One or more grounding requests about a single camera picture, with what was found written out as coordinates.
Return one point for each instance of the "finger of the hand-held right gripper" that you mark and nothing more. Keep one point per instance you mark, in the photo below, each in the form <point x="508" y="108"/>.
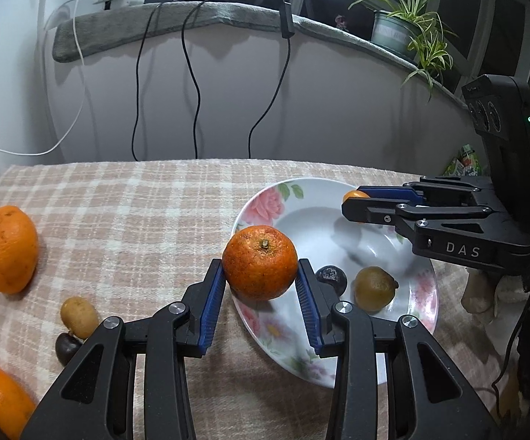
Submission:
<point x="370" y="211"/>
<point x="393" y="192"/>

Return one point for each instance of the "person's right hand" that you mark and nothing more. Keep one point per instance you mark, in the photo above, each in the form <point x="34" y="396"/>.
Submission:
<point x="478" y="293"/>

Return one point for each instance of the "small dark red fruit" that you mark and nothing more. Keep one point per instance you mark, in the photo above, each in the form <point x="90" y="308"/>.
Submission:
<point x="66" y="349"/>

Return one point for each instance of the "grey windowsill mat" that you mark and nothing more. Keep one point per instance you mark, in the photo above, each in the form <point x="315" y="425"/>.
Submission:
<point x="228" y="16"/>

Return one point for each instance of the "dark purple round fruit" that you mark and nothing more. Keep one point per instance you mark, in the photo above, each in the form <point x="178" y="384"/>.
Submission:
<point x="333" y="279"/>

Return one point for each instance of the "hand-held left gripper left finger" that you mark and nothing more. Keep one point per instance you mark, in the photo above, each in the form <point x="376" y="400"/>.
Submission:
<point x="210" y="311"/>

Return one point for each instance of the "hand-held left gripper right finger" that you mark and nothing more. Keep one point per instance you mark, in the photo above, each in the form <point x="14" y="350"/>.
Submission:
<point x="309" y="316"/>

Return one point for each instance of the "small purple flower ornament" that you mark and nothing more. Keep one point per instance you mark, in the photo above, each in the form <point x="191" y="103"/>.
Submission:
<point x="342" y="23"/>

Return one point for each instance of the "pale green plant pot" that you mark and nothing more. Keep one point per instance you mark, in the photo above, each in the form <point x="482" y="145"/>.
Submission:
<point x="391" y="32"/>

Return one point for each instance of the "brown-green kiwi fruit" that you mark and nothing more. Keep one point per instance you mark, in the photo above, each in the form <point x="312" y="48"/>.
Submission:
<point x="374" y="289"/>

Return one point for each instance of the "spider plant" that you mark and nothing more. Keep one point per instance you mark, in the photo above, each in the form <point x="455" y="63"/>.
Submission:
<point x="423" y="23"/>

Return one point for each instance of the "small rough-skinned tangerine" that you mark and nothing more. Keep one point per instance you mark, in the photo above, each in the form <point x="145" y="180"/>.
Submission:
<point x="259" y="266"/>

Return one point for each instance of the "pink plaid blanket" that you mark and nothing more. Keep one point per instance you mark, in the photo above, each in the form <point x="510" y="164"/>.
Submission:
<point x="132" y="220"/>

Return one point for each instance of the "small orange kumquat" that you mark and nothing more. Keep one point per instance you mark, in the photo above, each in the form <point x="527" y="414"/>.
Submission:
<point x="354" y="195"/>

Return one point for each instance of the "grey window frame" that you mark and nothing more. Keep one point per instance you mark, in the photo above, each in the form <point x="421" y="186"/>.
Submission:
<point x="488" y="32"/>

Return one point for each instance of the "white floral plate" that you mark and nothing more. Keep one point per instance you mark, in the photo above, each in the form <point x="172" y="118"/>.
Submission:
<point x="320" y="233"/>

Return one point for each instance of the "green snack packet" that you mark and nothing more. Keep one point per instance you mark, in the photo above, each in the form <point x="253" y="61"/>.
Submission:
<point x="464" y="160"/>

